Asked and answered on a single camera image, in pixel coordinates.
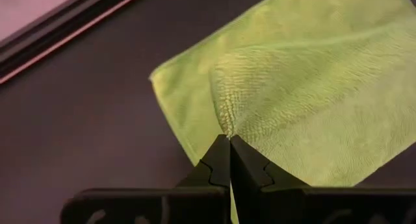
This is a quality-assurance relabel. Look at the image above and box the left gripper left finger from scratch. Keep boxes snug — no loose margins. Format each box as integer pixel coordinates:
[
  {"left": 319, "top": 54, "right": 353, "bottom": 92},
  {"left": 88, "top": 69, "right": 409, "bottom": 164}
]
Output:
[{"left": 60, "top": 134, "right": 232, "bottom": 224}]

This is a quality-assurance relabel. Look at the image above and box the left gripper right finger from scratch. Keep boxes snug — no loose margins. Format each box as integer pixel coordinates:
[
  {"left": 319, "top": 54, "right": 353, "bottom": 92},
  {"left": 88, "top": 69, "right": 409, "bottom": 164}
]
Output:
[{"left": 229, "top": 134, "right": 416, "bottom": 224}]

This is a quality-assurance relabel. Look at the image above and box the green microfiber towel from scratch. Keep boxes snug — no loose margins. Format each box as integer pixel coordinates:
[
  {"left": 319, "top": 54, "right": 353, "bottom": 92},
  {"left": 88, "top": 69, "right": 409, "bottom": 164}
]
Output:
[{"left": 148, "top": 0, "right": 416, "bottom": 224}]

